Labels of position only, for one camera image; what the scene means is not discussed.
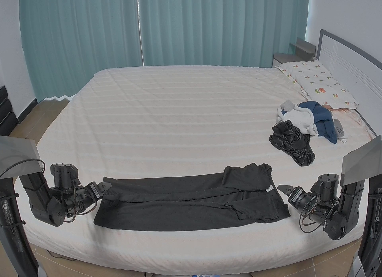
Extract white printed pillow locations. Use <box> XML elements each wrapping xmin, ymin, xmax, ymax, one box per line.
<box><xmin>275</xmin><ymin>59</ymin><xmax>360</xmax><ymax>110</ymax></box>

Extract dark blue garment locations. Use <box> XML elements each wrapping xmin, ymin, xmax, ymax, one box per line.
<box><xmin>298</xmin><ymin>101</ymin><xmax>339</xmax><ymax>145</ymax></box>

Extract blue-green curtain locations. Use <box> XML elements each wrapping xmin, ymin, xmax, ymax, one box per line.
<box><xmin>19</xmin><ymin>0</ymin><xmax>144</xmax><ymax>103</ymax></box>
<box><xmin>138</xmin><ymin>0</ymin><xmax>311</xmax><ymax>68</ymax></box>

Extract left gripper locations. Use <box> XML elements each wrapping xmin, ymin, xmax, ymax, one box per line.
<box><xmin>86</xmin><ymin>181</ymin><xmax>108</xmax><ymax>203</ymax></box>

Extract pale grey garment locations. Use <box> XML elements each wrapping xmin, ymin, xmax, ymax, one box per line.
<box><xmin>332</xmin><ymin>118</ymin><xmax>348</xmax><ymax>143</ymax></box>

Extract black trousers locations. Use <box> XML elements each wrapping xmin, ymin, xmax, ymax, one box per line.
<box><xmin>94</xmin><ymin>163</ymin><xmax>291</xmax><ymax>232</ymax></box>

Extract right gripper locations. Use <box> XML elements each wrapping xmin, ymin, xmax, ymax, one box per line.
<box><xmin>285</xmin><ymin>186</ymin><xmax>309</xmax><ymax>211</ymax></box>

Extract bed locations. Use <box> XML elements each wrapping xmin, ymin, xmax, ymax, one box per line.
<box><xmin>22</xmin><ymin>29</ymin><xmax>382</xmax><ymax>273</ymax></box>

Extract black shiny garment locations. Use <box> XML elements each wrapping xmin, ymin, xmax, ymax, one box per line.
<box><xmin>269</xmin><ymin>121</ymin><xmax>316</xmax><ymax>167</ymax></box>

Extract black cable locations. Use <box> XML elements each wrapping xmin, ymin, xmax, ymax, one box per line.
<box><xmin>64</xmin><ymin>180</ymin><xmax>99</xmax><ymax>219</ymax></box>
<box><xmin>0</xmin><ymin>158</ymin><xmax>46</xmax><ymax>178</ymax></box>
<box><xmin>298</xmin><ymin>194</ymin><xmax>324</xmax><ymax>234</ymax></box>

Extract white garment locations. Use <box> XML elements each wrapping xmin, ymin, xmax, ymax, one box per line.
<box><xmin>276</xmin><ymin>100</ymin><xmax>320</xmax><ymax>137</ymax></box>

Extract grey bedside table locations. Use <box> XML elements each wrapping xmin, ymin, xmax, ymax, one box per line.
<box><xmin>272</xmin><ymin>38</ymin><xmax>317</xmax><ymax>68</ymax></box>

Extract black ribbed cabinet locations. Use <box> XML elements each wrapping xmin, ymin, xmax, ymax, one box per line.
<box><xmin>0</xmin><ymin>86</ymin><xmax>19</xmax><ymax>137</ymax></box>

